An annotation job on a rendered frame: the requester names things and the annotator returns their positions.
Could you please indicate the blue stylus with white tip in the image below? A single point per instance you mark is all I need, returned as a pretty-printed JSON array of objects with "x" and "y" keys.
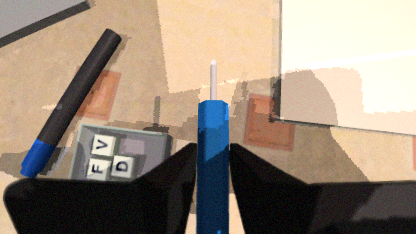
[{"x": 213, "y": 186}]

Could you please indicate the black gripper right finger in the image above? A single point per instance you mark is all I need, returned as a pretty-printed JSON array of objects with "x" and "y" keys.
[{"x": 271, "y": 201}]

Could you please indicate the grey keyboard with white letter keys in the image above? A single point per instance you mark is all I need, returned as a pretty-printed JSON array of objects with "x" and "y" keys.
[{"x": 105, "y": 153}]

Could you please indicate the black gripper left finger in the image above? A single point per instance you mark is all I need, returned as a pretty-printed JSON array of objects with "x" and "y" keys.
[{"x": 157, "y": 202}]

